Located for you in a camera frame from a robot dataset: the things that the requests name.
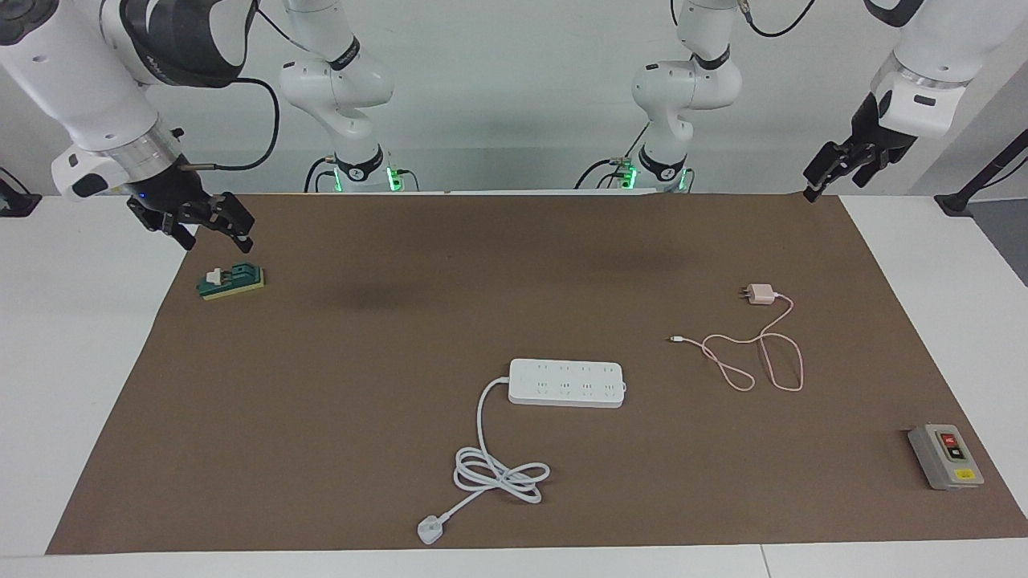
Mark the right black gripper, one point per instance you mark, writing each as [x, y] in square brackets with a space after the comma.
[173, 193]

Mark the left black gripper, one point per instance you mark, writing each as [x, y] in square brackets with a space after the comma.
[879, 132]

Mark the white power strip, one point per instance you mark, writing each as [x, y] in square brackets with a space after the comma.
[566, 384]

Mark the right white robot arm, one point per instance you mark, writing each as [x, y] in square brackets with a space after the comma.
[72, 88]

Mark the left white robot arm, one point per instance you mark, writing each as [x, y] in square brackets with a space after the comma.
[923, 72]

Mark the brown table mat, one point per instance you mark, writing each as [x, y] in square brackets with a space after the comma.
[401, 321]

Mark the green knife switch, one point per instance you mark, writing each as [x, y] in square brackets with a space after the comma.
[233, 281]

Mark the black clamp mount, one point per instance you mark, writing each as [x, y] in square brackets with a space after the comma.
[16, 201]

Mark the grey on-off switch box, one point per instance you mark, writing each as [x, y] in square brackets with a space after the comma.
[944, 457]

